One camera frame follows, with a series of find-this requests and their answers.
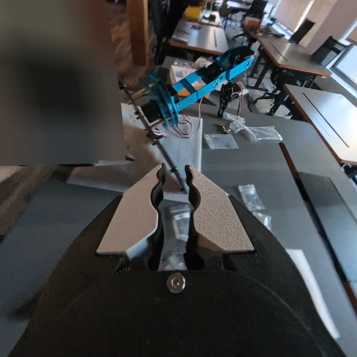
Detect black mesh chair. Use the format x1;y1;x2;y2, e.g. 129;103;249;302
289;19;316;44
312;36;352;67

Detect yellow box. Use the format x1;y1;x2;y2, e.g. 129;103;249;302
185;6;205;20

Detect dark grey desk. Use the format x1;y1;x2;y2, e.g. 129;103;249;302
0;110;357;357

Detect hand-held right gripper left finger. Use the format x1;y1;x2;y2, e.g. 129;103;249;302
96;163;166;261

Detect large framed windows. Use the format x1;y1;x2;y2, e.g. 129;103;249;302
333;42;357;85

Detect white foam block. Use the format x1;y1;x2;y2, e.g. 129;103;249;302
287;249;340;340

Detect scattered clear screw bags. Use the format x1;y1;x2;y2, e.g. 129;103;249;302
165;113;283;258

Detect wooden pillar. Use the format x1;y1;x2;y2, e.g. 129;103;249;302
126;0;149;67

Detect blue hobby robot arm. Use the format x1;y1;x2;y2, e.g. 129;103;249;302
119;45;258;193

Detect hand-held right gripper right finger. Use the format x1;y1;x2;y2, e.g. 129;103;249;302
185;165;255;255

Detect white foam sheet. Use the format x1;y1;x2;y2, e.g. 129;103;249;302
67;103;203;193

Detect small clear zip bag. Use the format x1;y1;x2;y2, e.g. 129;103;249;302
167;205;193;242

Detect grey topped wooden table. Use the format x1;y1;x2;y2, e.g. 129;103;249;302
282;83;357;165
170;17;233;56
250;28;333;78

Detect white cardboard box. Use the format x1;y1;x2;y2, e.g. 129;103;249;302
170;64;212;99

